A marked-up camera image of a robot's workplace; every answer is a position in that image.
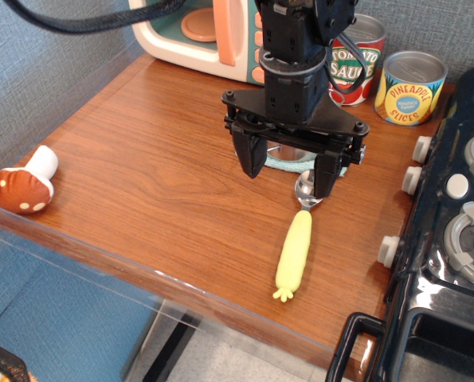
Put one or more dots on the light blue folded cloth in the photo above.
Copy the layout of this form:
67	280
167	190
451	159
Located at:
290	166

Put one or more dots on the tomato sauce can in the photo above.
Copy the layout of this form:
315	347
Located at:
369	34

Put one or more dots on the brown plush mushroom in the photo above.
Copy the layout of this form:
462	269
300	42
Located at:
28	189

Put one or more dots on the spoon with yellow handle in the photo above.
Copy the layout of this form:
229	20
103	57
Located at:
294	254

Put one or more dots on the orange black object corner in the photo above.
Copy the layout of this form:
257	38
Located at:
13	368

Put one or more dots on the pineapple slices can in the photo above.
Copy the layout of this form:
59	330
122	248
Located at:
409	88

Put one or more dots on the stainless steel pot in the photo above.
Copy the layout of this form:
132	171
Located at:
288	153

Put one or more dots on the toy microwave oven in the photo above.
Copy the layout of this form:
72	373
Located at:
220	38

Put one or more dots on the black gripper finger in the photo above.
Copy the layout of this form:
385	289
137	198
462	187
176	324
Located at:
251	151
328	169

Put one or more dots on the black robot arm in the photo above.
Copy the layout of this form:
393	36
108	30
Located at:
294	31

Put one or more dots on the black toy stove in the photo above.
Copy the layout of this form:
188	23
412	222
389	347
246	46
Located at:
427	333

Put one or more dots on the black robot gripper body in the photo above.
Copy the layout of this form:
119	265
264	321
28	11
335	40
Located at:
295	109

